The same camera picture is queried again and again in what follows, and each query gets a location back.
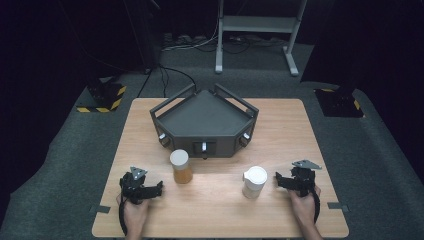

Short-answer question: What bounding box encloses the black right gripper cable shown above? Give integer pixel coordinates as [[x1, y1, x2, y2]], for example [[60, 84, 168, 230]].
[[311, 188, 322, 224]]

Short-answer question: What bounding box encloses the black striped base plate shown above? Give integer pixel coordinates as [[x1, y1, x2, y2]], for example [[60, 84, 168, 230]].
[[314, 87, 365, 119], [75, 78, 128, 114]]

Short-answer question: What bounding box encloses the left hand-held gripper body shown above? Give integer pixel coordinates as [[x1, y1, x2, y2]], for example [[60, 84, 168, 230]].
[[118, 165, 154, 205]]

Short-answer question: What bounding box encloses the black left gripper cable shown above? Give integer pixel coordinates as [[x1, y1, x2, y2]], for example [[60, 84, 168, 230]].
[[118, 196, 130, 236]]

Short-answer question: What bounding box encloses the grey metal stand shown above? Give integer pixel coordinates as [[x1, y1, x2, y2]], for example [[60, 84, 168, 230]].
[[214, 0, 308, 77]]

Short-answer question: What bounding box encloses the cable bundle on floor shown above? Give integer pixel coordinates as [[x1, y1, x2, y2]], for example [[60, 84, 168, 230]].
[[161, 32, 288, 55]]

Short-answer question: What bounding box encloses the grey tape piece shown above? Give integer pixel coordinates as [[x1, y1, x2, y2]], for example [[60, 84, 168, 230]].
[[88, 204, 112, 215], [326, 201, 351, 214]]

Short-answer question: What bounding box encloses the person's right hand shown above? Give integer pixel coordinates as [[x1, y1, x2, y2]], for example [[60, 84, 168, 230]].
[[287, 185, 323, 228]]

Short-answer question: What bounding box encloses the amber jar with white lid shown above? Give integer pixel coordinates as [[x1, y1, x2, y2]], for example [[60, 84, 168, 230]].
[[169, 148, 194, 185]]

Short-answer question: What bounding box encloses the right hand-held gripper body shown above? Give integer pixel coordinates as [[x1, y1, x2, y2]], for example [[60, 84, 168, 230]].
[[289, 159, 323, 198]]

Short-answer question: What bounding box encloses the black floor cable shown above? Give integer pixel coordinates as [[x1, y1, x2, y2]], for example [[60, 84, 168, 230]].
[[136, 64, 198, 99]]

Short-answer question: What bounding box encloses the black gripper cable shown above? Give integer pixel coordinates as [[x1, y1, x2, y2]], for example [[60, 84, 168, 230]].
[[118, 196, 130, 236], [311, 188, 322, 224]]

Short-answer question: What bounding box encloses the person's left hand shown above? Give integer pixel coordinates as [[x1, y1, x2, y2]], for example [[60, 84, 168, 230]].
[[115, 194, 151, 232]]

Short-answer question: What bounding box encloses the dark grey corner shelf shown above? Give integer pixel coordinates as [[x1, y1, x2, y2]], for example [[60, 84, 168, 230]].
[[149, 83, 260, 160]]

